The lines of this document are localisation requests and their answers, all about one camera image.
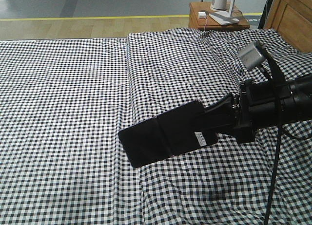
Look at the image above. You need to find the wooden nightstand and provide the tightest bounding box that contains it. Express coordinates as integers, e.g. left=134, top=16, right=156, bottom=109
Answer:
left=188, top=1, right=250, bottom=32

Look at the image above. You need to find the black smartphone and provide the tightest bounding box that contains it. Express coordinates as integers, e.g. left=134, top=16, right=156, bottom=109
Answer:
left=118, top=101, right=218, bottom=168

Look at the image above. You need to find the white charger adapter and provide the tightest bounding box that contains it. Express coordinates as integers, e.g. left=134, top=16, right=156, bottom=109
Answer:
left=197, top=12, right=207, bottom=19

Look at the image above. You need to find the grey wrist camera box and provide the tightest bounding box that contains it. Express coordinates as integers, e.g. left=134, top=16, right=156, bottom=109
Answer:
left=238, top=41, right=266, bottom=71

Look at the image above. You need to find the black camera cable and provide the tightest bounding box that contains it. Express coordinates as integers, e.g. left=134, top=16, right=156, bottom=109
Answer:
left=264, top=64, right=285, bottom=225

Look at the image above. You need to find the wooden headboard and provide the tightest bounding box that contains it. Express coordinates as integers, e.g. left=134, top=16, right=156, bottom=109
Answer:
left=264, top=0, right=312, bottom=52

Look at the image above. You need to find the black white checkered bedsheet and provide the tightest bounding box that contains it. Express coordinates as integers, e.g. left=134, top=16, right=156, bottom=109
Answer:
left=0, top=28, right=312, bottom=225

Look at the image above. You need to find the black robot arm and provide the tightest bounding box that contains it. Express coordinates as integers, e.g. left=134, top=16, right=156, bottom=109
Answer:
left=192, top=74, right=312, bottom=144

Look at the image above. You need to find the white cylindrical appliance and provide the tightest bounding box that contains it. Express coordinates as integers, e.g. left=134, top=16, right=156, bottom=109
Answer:
left=210, top=0, right=227, bottom=11

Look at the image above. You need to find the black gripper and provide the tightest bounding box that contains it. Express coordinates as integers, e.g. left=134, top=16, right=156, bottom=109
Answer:
left=195, top=79, right=293, bottom=143

